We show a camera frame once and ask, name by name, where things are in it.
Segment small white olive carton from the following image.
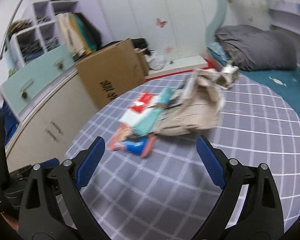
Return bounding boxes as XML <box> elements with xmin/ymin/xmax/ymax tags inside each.
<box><xmin>216</xmin><ymin>60</ymin><xmax>239</xmax><ymax>89</ymax></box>

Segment mint drawer unit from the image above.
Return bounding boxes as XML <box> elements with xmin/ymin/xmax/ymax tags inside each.
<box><xmin>1</xmin><ymin>44</ymin><xmax>75</xmax><ymax>116</ymax></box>

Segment white wardrobe doors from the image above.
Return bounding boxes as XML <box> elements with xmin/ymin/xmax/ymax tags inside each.
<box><xmin>99</xmin><ymin>0</ymin><xmax>217</xmax><ymax>60</ymax></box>

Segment tall brown cardboard box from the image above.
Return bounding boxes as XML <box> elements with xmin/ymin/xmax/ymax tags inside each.
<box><xmin>76</xmin><ymin>39</ymin><xmax>145</xmax><ymax>110</ymax></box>

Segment beige paper bag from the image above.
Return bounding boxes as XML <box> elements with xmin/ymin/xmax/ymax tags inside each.
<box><xmin>152</xmin><ymin>69</ymin><xmax>224</xmax><ymax>136</ymax></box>

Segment white plastic bag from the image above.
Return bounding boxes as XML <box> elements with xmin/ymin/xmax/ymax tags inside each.
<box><xmin>148</xmin><ymin>51</ymin><xmax>166</xmax><ymax>70</ymax></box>

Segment hanging jackets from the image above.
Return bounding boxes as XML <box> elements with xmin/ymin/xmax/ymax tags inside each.
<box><xmin>56</xmin><ymin>12</ymin><xmax>102</xmax><ymax>61</ymax></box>

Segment folded clothes pile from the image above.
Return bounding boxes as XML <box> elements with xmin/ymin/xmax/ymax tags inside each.
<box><xmin>7</xmin><ymin>19</ymin><xmax>32</xmax><ymax>40</ymax></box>

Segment purple cube shelf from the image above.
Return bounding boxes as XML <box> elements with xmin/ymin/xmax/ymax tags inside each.
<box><xmin>6</xmin><ymin>0</ymin><xmax>79</xmax><ymax>69</ymax></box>

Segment blue plastic package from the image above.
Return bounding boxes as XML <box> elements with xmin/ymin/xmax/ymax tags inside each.
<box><xmin>0</xmin><ymin>101</ymin><xmax>19</xmax><ymax>145</ymax></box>

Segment red white packet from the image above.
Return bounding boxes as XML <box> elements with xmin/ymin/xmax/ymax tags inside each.
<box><xmin>119</xmin><ymin>91</ymin><xmax>156</xmax><ymax>127</ymax></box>

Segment curved metal handrail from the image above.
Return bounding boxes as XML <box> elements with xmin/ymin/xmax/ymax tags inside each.
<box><xmin>0</xmin><ymin>0</ymin><xmax>38</xmax><ymax>61</ymax></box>

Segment yellow white carton box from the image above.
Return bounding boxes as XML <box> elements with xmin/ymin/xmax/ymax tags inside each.
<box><xmin>133</xmin><ymin>87</ymin><xmax>184</xmax><ymax>137</ymax></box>

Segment grey checked tablecloth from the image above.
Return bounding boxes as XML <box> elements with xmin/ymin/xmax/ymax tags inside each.
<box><xmin>63</xmin><ymin>72</ymin><xmax>300</xmax><ymax>240</ymax></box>

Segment long beige low cabinet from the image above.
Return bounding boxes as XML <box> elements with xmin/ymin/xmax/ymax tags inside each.
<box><xmin>6</xmin><ymin>70</ymin><xmax>97</xmax><ymax>171</ymax></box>

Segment teal patterned bed sheet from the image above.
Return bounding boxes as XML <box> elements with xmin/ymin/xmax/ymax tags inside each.
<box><xmin>207</xmin><ymin>42</ymin><xmax>300</xmax><ymax>136</ymax></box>

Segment red storage bench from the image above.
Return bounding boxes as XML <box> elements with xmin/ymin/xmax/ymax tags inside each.
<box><xmin>145</xmin><ymin>56</ymin><xmax>212</xmax><ymax>81</ymax></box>

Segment person's left hand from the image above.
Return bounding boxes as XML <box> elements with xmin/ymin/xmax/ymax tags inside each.
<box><xmin>1</xmin><ymin>212</ymin><xmax>19</xmax><ymax>232</ymax></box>

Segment grey folded duvet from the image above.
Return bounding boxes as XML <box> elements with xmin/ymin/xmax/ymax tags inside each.
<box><xmin>215</xmin><ymin>25</ymin><xmax>297</xmax><ymax>72</ymax></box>

